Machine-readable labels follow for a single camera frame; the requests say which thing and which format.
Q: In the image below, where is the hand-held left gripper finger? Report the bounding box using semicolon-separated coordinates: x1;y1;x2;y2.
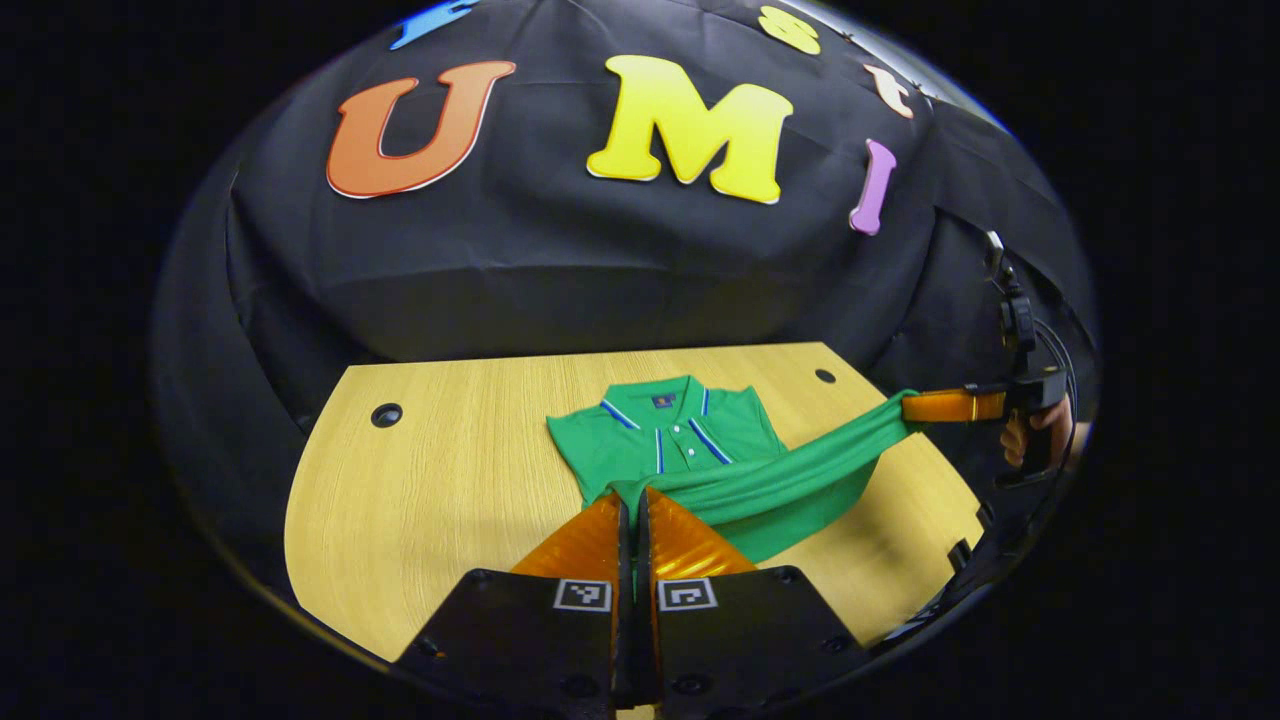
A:
635;487;869;720
395;490;633;720

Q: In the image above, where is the green T-shirt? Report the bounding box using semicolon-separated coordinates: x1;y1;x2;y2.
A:
546;375;921;564

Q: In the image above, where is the black backdrop cloth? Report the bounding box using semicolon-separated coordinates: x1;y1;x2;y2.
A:
150;0;1101;601

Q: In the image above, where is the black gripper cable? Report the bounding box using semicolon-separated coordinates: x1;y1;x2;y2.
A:
1035;318;1079;401

